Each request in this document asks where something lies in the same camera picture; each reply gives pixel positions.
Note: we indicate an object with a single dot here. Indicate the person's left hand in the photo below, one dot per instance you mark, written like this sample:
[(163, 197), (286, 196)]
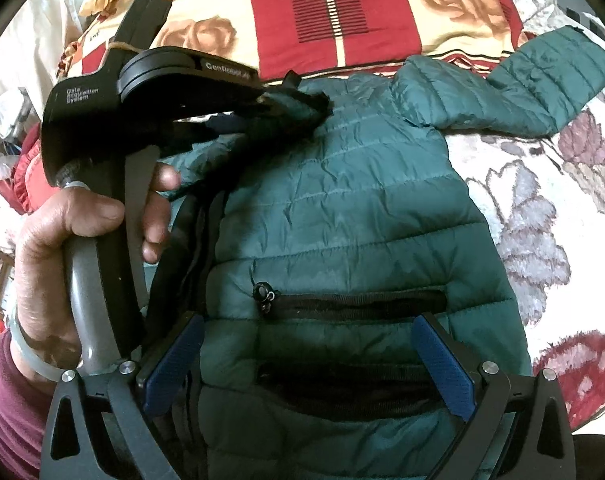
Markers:
[(45, 260)]

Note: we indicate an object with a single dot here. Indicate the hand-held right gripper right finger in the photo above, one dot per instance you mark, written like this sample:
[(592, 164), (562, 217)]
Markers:
[(442, 366)]

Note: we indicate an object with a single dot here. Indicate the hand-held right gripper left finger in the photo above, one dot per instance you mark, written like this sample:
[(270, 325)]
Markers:
[(175, 366)]

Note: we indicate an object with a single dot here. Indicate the white cloth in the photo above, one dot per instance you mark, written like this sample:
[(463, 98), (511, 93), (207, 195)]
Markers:
[(37, 45)]

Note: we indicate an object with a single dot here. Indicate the person's left forearm maroon sleeve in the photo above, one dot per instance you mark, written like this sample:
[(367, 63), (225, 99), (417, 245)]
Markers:
[(7, 410)]

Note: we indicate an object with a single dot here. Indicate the white floral bedspread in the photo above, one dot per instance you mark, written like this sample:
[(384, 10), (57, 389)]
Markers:
[(557, 200)]

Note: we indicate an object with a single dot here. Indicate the green puffer jacket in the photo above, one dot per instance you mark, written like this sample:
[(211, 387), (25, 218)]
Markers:
[(342, 210)]

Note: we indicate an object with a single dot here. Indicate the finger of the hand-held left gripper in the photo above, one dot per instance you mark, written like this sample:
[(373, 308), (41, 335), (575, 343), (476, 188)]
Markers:
[(217, 129), (277, 92)]

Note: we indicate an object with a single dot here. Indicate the red cream checkered rose blanket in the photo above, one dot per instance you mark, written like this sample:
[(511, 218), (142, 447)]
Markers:
[(372, 5)]

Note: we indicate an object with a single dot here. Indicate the red heart cushion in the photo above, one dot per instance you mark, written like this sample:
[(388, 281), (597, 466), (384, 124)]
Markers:
[(30, 170)]

